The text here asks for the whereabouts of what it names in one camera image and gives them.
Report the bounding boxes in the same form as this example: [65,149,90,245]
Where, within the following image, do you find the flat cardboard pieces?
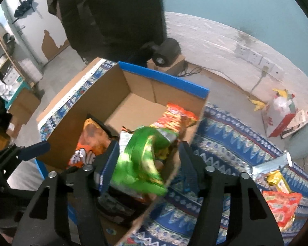
[281,105,308,139]

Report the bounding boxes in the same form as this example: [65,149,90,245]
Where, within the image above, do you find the black cylindrical device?
[141,38,180,67]

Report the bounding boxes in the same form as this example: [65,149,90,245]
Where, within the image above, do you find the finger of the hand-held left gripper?
[0,140,51,177]

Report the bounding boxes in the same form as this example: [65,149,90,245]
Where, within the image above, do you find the black hanging cloth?
[45,0,167,62]

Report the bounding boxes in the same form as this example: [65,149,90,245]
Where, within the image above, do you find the blue cardboard box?
[35,61,210,246]

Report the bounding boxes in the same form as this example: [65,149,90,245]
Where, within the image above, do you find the banana peel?
[249,99,266,111]

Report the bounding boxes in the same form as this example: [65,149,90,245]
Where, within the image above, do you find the black floor cable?
[177,61,202,77]

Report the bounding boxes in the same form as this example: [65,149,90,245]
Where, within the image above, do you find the green snack bag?
[110,125,180,196]

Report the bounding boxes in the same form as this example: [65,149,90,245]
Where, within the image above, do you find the white wall socket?
[271,64,284,77]
[248,50,262,64]
[235,43,249,58]
[259,56,274,69]

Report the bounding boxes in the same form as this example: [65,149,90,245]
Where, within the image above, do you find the wooden shelf rack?
[0,18,34,88]

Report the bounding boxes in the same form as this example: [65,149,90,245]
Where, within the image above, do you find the red yellow striped snack bag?
[150,102,199,139]

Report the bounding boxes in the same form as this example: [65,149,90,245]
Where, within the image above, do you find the white door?
[2,0,70,67]

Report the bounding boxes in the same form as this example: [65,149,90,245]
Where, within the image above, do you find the black folded umbrella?
[14,0,35,18]

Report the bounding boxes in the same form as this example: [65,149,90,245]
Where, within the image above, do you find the orange white-print snack bag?
[67,118,118,170]

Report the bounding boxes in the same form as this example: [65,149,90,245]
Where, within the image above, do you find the pile of snack packets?
[252,152,303,232]

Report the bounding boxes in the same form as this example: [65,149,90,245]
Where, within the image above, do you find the red and white bag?
[262,105,297,138]

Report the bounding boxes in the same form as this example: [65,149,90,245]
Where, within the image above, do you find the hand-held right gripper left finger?
[12,140,120,246]

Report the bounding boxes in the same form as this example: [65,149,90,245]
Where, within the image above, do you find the black snack bag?
[98,187,147,226]

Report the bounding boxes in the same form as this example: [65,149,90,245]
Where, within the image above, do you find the blue patterned mat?
[37,58,308,246]

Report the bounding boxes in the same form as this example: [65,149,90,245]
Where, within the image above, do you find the light blue trash bin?
[289,120,308,161]

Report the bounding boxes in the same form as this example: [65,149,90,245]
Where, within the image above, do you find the white plastic bag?
[272,95,297,116]

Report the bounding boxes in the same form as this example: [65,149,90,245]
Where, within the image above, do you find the brown cardboard boxes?
[6,90,41,139]

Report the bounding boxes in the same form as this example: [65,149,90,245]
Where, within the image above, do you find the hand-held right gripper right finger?
[178,141,285,246]

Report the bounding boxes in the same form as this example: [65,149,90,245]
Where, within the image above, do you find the grey plug cable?
[248,66,269,100]

